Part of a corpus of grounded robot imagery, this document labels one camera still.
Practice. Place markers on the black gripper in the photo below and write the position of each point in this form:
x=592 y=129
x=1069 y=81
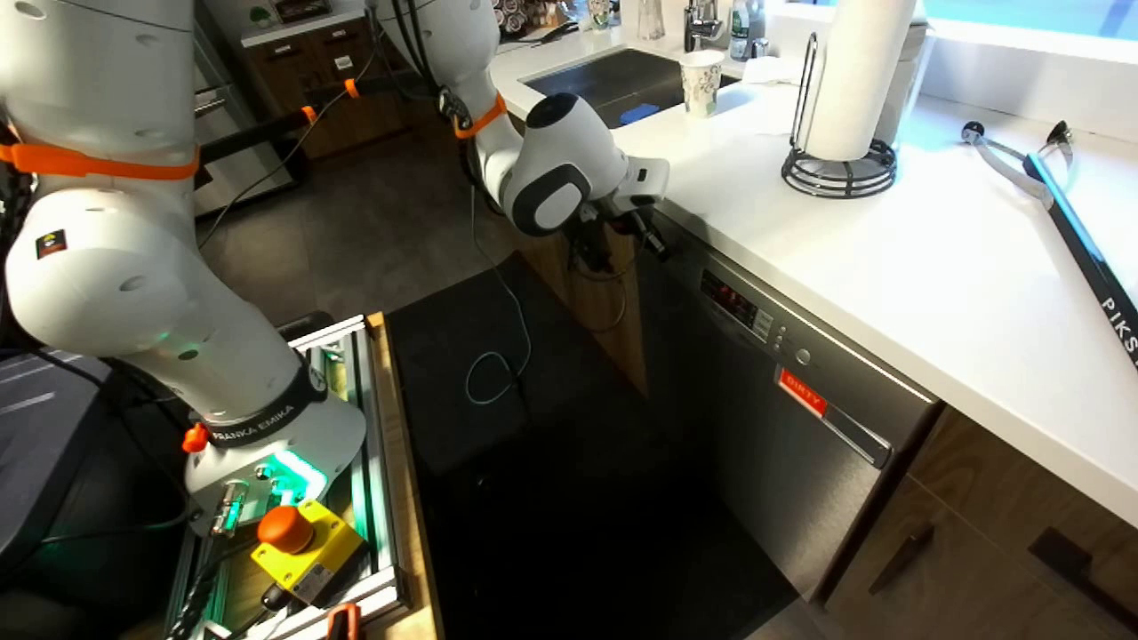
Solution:
x=623 y=214

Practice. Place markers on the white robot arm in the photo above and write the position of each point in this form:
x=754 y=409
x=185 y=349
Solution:
x=128 y=273

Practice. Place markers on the stainless steel dishwasher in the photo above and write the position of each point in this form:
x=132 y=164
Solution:
x=805 y=451

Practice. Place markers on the dark kitchen sink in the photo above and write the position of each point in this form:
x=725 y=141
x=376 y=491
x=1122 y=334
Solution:
x=618 y=82

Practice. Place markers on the white paper cup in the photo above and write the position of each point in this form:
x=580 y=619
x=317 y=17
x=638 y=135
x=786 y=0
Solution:
x=701 y=82

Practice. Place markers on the white paper towel roll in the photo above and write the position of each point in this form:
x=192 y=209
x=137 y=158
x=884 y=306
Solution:
x=860 y=71

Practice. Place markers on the silver metal ladle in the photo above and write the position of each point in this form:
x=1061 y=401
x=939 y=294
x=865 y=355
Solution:
x=1002 y=152

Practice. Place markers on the brown background cabinet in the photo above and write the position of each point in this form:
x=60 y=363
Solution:
x=321 y=71

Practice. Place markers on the black and blue stick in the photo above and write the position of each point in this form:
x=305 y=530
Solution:
x=1086 y=253

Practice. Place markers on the yellow emergency stop box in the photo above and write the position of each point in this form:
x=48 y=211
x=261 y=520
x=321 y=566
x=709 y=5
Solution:
x=305 y=545

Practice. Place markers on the wooden cabinet with drawers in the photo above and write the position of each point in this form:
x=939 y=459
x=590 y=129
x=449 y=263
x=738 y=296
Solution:
x=1009 y=557

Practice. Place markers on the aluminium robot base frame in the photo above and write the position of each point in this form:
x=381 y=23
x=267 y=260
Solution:
x=379 y=473

